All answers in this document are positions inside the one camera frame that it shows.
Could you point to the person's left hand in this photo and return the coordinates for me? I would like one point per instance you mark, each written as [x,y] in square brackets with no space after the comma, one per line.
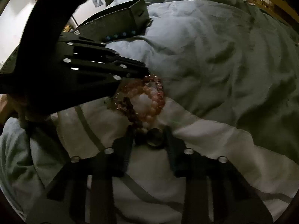
[30,107]

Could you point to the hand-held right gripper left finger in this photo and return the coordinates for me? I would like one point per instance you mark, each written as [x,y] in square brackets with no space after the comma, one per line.
[123,156]

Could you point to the grey white striped duvet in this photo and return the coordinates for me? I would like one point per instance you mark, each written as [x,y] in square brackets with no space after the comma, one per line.
[210,51]

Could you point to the black cardboard box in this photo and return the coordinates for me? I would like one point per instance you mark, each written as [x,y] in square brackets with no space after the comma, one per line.
[112,21]

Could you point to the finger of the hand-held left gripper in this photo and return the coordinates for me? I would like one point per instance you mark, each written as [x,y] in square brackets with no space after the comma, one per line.
[105,67]
[88,47]

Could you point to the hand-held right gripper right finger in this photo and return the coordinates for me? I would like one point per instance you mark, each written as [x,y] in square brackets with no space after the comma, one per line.
[175,156]

